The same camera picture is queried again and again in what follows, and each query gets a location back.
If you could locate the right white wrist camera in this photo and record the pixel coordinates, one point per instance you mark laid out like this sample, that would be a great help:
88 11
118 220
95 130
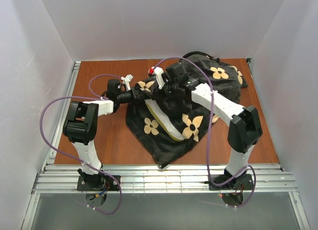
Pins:
157 73

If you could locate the aluminium rail frame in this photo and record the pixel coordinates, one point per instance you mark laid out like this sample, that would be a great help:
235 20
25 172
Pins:
176 197

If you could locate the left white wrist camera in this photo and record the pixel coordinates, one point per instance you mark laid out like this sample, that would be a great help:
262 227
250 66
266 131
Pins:
126 81

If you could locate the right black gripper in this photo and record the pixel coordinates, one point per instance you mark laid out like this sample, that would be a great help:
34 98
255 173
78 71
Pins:
170 88

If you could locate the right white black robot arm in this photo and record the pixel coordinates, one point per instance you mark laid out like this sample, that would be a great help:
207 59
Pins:
243 122

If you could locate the black floral plush pillowcase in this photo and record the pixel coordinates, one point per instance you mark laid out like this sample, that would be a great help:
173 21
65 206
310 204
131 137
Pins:
190 119

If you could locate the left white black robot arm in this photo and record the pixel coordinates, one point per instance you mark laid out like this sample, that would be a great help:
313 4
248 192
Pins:
80 126

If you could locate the white pillow with yellow edge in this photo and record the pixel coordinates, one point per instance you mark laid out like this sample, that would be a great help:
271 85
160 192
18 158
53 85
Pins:
163 120

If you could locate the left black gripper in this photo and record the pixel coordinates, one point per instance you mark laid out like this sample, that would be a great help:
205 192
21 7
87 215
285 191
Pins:
135 93

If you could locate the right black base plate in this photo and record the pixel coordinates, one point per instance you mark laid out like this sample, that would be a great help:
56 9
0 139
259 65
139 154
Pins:
244 182

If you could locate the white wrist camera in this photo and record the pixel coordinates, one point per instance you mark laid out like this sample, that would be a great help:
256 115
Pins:
157 73
126 81

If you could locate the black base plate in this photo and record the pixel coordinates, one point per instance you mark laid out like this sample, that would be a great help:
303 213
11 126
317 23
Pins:
99 183
244 182

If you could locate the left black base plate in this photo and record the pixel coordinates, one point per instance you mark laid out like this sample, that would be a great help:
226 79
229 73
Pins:
99 183

